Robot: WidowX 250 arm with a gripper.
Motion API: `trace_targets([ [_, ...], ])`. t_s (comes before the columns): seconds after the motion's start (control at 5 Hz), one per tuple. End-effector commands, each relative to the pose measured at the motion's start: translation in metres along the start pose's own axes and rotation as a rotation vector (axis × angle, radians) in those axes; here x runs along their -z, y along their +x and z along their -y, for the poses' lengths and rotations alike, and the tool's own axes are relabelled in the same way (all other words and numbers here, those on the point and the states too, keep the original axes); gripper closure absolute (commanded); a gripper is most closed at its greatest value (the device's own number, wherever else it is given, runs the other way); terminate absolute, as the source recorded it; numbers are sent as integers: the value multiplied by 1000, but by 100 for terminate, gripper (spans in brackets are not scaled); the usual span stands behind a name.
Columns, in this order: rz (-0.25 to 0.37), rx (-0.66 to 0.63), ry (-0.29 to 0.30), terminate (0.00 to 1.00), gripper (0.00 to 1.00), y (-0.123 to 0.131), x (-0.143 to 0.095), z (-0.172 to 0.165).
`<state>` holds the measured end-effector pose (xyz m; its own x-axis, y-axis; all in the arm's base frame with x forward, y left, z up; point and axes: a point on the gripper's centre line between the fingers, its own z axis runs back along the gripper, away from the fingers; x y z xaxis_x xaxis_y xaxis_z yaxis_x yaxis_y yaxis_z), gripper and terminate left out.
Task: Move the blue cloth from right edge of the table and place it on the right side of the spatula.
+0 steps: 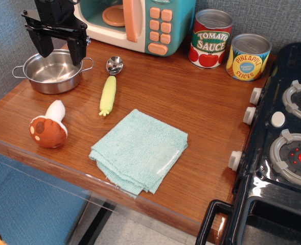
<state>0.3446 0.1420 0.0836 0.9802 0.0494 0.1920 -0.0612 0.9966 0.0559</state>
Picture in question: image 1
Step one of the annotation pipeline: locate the pineapple slices can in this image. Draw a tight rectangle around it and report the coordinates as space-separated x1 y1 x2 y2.
226 33 272 81

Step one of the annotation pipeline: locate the small steel pot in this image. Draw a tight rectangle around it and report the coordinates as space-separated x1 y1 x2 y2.
12 49 94 94

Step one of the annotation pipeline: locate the black table leg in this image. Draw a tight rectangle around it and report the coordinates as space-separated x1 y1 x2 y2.
78 202 115 245

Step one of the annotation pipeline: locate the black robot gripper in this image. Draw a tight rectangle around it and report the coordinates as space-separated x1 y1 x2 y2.
21 1 88 66

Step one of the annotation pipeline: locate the clear acrylic table guard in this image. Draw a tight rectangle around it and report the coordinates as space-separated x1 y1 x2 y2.
0 141 196 244

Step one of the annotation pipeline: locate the spoon with yellow-green handle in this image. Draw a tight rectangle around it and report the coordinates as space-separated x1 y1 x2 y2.
99 56 124 116

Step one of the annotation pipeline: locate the teal toy microwave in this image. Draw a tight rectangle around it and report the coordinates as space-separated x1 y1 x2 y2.
74 0 196 57

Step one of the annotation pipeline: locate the black toy stove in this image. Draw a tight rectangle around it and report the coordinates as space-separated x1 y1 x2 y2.
196 42 301 244

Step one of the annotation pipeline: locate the plush brown mushroom toy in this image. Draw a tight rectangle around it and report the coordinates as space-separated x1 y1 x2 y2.
29 100 68 148

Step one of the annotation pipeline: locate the tomato sauce can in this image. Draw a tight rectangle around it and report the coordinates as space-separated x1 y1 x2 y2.
189 9 234 68

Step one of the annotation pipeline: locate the light blue towel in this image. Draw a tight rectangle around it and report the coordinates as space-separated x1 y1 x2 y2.
89 109 188 198

